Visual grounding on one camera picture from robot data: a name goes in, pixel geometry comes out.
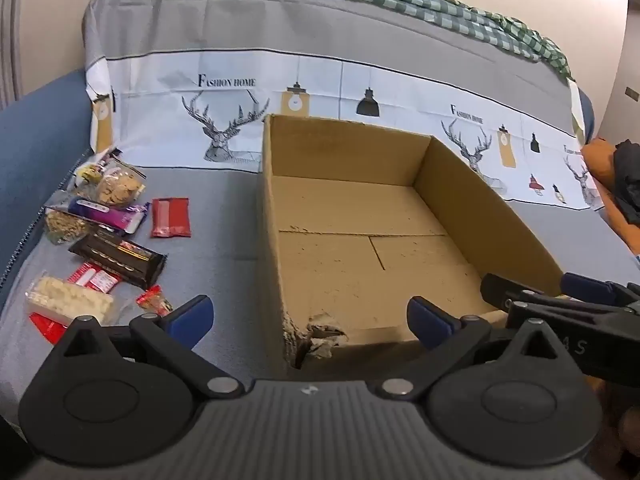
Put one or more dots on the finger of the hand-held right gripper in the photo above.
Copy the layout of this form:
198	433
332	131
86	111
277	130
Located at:
585	287
495	287

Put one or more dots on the grey curtain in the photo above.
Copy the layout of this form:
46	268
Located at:
7	35

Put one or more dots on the wall socket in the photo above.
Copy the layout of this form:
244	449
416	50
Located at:
632	94

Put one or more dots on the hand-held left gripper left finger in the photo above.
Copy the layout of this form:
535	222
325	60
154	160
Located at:
192	317

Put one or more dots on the long red packet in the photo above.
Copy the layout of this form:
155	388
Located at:
47	329

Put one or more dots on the clear granola bag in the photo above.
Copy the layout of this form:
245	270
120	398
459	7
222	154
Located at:
62	225

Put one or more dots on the black cloth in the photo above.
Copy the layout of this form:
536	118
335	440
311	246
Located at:
627	180

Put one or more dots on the small red white packet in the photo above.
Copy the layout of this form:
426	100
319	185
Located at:
97	279

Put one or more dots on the black chocolate bar packet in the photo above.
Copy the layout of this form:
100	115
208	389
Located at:
115	260

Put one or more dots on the plain red snack packet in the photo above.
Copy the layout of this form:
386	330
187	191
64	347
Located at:
170	217

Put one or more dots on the yellow snack bag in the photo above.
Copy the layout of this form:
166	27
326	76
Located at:
90	175

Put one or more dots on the small red candy packet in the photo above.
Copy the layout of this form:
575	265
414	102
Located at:
155	302

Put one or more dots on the clear white candy bag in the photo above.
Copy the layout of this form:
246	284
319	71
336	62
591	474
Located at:
65	300

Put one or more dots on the cardboard box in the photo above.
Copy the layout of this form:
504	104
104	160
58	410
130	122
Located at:
350	200

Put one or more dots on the long purple pink packet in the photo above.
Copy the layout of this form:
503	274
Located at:
120	217

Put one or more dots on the clear cookie bag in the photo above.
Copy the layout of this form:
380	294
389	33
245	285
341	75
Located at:
117	187

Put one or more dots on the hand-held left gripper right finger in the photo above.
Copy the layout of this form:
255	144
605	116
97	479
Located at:
425	320

